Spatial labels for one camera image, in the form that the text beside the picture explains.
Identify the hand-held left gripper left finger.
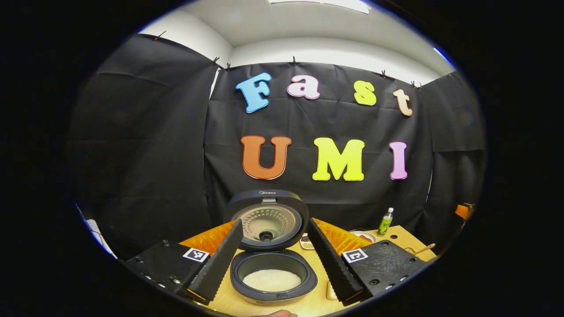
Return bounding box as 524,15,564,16
123,219,244,305

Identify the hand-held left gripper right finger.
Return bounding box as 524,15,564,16
307,217,429,306

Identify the heap of white rice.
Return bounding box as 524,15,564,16
242,269,302,292

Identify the dark grey rice cooker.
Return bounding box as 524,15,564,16
223,189,318,306

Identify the green drink bottle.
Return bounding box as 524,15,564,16
377,207,394,236

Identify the white side desk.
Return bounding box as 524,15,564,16
77,205,117,258

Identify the black backdrop cloth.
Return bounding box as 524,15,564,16
66,33,487,260

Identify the orange chair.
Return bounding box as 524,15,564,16
455,203,475,221

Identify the row of black cloth clips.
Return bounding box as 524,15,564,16
154,30,452,88

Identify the narrow ceiling light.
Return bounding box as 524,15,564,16
434,46,454,69

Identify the large ceiling light panel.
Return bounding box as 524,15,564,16
269,0,371,15

